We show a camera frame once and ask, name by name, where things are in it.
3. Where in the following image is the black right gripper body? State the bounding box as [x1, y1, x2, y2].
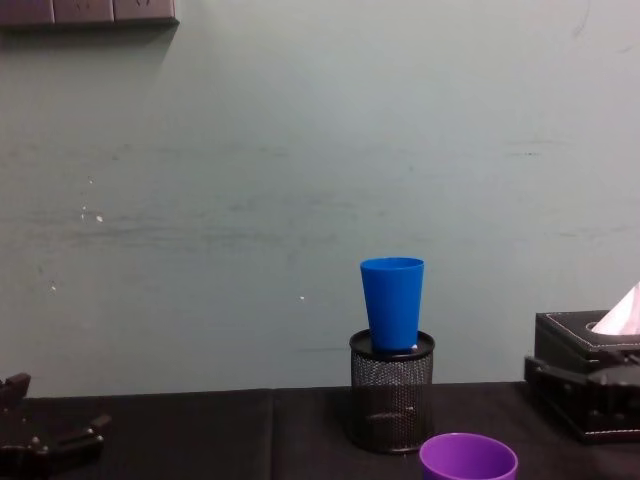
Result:
[585, 367, 640, 426]

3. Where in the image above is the black leather tissue box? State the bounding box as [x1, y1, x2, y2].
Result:
[532, 309, 640, 445]

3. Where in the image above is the white paper tissue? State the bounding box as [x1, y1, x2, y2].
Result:
[591, 280, 640, 335]

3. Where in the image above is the purple plastic cup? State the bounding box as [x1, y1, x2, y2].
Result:
[418, 432, 519, 480]

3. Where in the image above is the black table cloth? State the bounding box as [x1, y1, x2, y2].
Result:
[0, 380, 640, 480]

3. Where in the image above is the black mesh pen holder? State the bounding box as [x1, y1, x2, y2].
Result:
[348, 328, 436, 455]

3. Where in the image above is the blue plastic cup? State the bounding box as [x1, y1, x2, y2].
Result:
[359, 256, 426, 353]

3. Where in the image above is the grey wall socket panel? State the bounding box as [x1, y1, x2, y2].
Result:
[0, 0, 180, 27]

